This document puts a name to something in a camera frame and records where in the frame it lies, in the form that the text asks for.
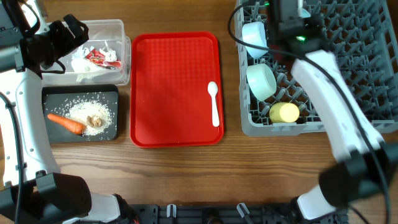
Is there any white red wrapper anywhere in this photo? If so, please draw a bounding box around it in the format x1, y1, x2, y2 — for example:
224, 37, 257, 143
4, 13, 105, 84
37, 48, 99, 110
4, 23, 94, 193
70, 41, 122, 72

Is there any white rice pile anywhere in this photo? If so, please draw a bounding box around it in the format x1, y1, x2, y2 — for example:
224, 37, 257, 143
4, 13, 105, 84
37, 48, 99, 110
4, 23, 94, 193
49, 98, 116, 137

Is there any orange carrot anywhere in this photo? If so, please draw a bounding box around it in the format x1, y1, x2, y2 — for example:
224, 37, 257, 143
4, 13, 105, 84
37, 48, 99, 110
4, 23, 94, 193
47, 114, 86, 135

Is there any brown food scrap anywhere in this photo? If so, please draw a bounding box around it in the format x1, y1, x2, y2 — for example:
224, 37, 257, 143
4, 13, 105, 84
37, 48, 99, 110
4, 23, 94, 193
86, 116, 103, 128

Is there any white plastic spoon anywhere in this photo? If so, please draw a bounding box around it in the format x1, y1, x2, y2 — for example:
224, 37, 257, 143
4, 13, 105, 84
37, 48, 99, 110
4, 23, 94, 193
208, 82, 220, 127

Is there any light blue bowl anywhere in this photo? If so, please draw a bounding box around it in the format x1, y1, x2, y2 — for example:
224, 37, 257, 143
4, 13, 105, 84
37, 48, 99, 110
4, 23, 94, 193
242, 22, 268, 59

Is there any light green bowl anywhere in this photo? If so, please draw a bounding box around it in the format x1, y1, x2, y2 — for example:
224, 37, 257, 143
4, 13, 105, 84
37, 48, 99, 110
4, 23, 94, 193
246, 63, 277, 101

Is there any yellow plastic cup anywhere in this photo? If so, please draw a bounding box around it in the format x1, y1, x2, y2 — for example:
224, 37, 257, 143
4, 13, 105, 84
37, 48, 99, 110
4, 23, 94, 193
269, 103, 300, 123

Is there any large light blue plate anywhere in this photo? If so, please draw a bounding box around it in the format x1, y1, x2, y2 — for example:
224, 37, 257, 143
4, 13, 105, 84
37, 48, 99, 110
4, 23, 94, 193
300, 8, 312, 18

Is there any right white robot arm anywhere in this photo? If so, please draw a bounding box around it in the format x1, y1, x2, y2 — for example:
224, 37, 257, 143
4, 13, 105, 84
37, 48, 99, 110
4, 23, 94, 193
267, 1, 397, 223

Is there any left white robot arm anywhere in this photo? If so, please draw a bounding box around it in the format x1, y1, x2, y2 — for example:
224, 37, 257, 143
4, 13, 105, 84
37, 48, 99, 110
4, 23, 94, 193
1, 1, 140, 223

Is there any grey dishwasher rack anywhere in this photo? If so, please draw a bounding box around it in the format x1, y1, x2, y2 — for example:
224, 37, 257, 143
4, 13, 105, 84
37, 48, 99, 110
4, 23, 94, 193
237, 1, 397, 136

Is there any clear plastic bin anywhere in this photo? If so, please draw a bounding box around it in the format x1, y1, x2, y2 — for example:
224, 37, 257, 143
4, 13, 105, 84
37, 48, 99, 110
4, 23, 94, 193
42, 19, 131, 86

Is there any black tray bin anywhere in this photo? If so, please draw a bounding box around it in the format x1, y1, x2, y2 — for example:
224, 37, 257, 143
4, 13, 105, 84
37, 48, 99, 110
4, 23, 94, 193
42, 85, 119, 143

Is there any red plastic tray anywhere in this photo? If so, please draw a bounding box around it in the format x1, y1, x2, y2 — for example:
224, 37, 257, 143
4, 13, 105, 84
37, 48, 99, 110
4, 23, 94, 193
129, 31, 224, 148

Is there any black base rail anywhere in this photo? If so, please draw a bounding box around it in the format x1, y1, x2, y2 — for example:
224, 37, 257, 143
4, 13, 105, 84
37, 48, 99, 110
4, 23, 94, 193
130, 202, 349, 224

